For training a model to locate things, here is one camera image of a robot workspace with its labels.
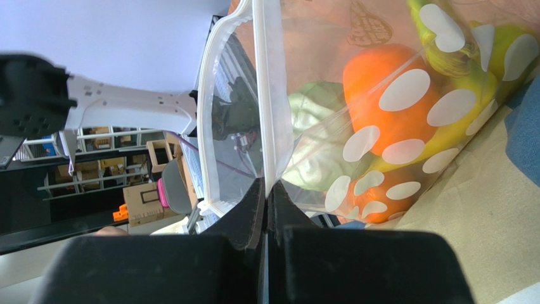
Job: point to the green cabbage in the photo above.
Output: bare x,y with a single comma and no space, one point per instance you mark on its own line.
321,130

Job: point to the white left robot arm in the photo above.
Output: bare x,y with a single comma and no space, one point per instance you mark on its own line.
39,99

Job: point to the yellow banana bunch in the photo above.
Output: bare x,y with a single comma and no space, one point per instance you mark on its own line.
480,53

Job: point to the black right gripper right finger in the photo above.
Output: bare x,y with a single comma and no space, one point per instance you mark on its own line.
310,264

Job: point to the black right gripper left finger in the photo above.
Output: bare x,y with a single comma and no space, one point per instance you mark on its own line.
220,265

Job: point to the cardboard box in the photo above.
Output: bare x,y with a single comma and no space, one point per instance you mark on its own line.
144,204

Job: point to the blue beige white pillow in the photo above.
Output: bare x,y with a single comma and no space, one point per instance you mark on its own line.
486,204

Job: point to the orange fruit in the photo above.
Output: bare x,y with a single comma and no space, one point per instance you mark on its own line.
389,87

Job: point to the clear polka-dot zip bag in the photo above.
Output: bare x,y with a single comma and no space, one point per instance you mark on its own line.
255,58

